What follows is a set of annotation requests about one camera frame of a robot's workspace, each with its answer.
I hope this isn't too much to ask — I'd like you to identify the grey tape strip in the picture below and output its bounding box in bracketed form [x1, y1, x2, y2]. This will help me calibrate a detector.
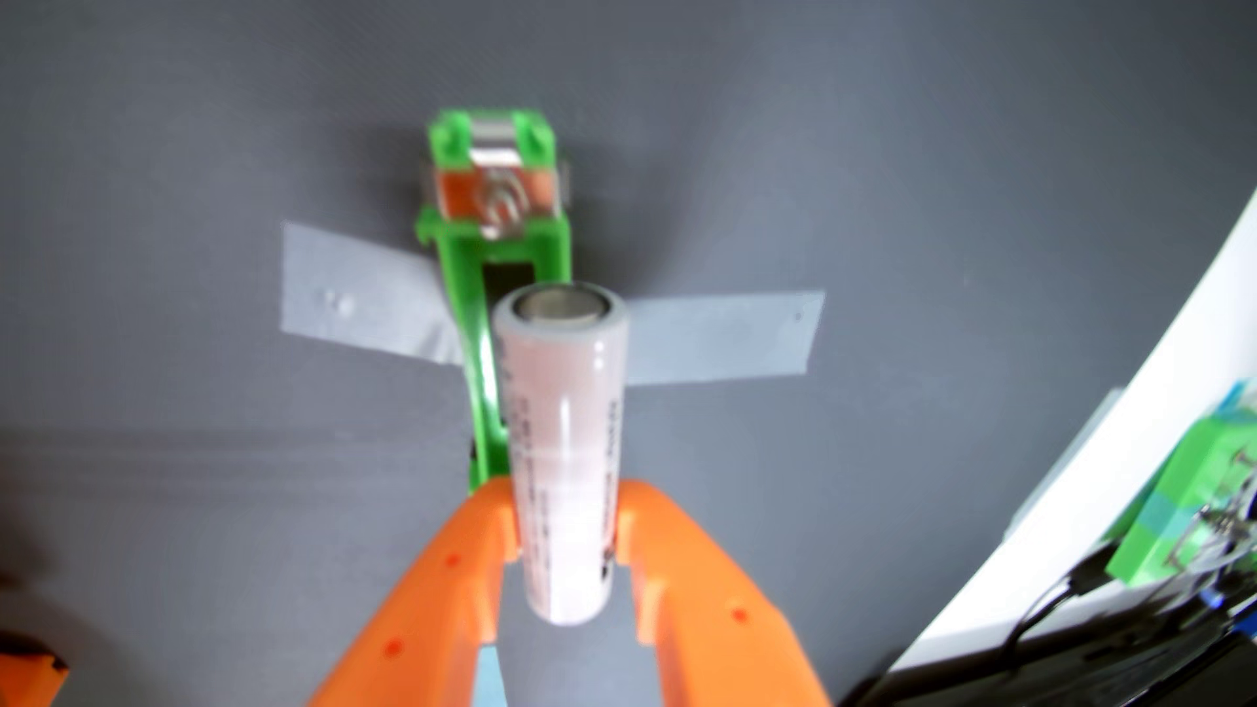
[280, 221, 826, 386]

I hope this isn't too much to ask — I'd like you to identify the green battery holder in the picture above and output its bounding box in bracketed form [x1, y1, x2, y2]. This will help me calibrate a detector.
[414, 108, 573, 492]

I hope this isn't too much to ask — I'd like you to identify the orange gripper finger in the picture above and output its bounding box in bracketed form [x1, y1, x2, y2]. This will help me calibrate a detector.
[615, 479, 832, 707]
[309, 477, 520, 707]

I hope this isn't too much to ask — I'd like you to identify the light blue tape piece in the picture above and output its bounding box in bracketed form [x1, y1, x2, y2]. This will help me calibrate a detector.
[471, 646, 510, 707]

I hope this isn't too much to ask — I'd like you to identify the dark grey table mat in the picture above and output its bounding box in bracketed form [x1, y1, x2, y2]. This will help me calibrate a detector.
[0, 0, 1257, 707]

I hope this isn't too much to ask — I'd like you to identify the orange robot arm base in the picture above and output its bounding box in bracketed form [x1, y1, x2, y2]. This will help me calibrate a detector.
[0, 633, 70, 707]

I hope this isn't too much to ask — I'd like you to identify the black plug cable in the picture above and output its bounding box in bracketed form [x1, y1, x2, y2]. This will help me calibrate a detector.
[1002, 545, 1121, 669]

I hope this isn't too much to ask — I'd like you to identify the black Dell laptop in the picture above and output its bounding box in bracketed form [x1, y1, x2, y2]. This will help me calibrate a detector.
[845, 589, 1257, 707]

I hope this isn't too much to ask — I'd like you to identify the white cylindrical battery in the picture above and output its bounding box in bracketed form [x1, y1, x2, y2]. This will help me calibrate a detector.
[491, 283, 630, 626]

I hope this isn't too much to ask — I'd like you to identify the green printed block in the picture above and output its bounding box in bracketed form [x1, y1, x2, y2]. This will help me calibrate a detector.
[1104, 407, 1257, 589]

